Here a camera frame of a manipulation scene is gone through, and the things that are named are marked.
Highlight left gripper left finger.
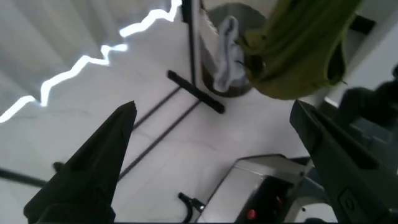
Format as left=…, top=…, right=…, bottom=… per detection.
left=24, top=101, right=137, bottom=223

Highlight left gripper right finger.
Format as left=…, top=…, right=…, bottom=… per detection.
left=289, top=100, right=398, bottom=223

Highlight green printed shirt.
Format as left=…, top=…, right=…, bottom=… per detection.
left=238, top=0, right=365, bottom=101

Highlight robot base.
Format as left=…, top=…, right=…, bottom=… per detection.
left=198, top=154, right=330, bottom=224

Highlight black clothes rack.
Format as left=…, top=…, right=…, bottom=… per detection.
left=0, top=0, right=225, bottom=189

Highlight white laundry basket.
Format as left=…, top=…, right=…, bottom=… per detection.
left=198, top=2, right=268, bottom=98

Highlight white curtain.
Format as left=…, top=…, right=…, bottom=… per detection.
left=0, top=0, right=183, bottom=124

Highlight pale grey shorts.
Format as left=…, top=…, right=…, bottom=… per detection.
left=213, top=15, right=247, bottom=93

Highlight black cable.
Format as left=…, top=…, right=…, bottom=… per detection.
left=178, top=192, right=205, bottom=223

